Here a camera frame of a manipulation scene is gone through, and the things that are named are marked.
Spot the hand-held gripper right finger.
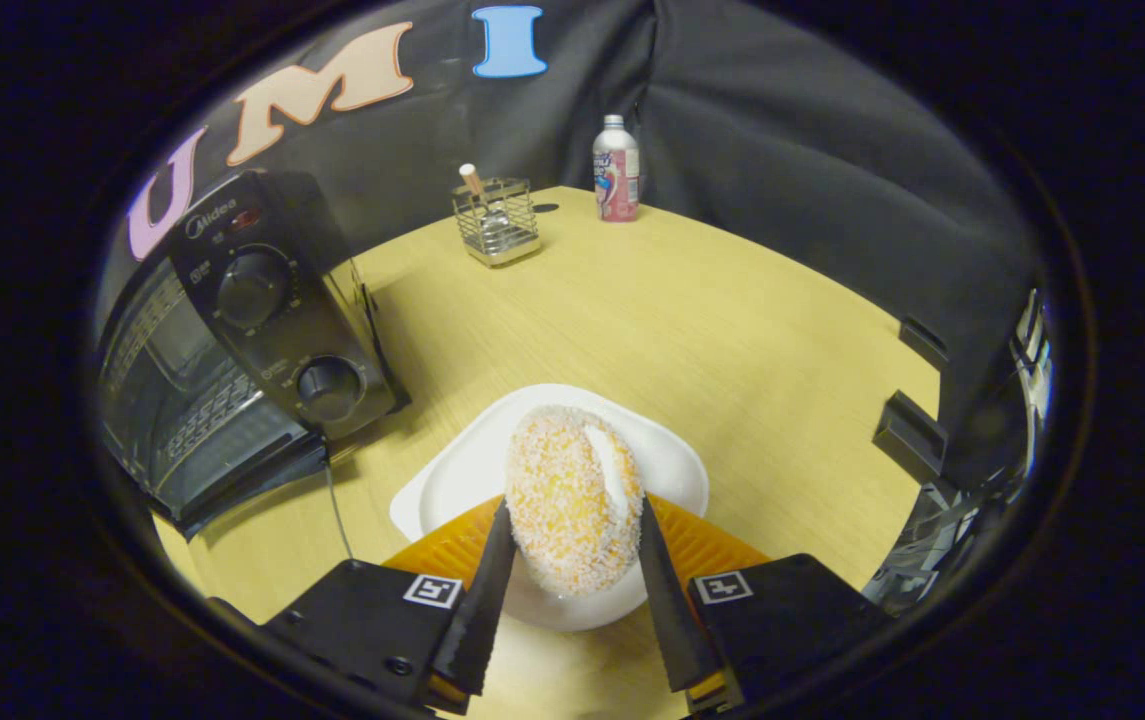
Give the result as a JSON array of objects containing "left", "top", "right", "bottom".
[{"left": 639, "top": 493, "right": 898, "bottom": 713}]

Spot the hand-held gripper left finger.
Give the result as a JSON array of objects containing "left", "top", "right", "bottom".
[{"left": 207, "top": 495, "right": 518, "bottom": 713}]

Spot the sugar coated bread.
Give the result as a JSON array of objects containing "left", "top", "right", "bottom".
[{"left": 505, "top": 404, "right": 645, "bottom": 599}]

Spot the black toaster oven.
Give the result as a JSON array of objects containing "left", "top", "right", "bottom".
[{"left": 97, "top": 168, "right": 411, "bottom": 541}]

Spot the white plate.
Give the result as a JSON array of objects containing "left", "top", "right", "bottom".
[{"left": 389, "top": 383, "right": 711, "bottom": 633}]

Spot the black table clamp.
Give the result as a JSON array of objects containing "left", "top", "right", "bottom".
[
  {"left": 898, "top": 317, "right": 950, "bottom": 371},
  {"left": 872, "top": 390, "right": 948, "bottom": 484}
]

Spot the pink label drink bottle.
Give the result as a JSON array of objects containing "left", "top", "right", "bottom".
[{"left": 592, "top": 114, "right": 641, "bottom": 223}]

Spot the black backdrop cloth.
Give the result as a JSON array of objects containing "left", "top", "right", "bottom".
[{"left": 92, "top": 0, "right": 1043, "bottom": 491}]

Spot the black power cord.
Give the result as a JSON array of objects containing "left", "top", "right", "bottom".
[{"left": 322, "top": 462, "right": 357, "bottom": 561}]

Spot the metal wire basket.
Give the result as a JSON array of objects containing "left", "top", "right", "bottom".
[{"left": 451, "top": 177, "right": 542, "bottom": 269}]

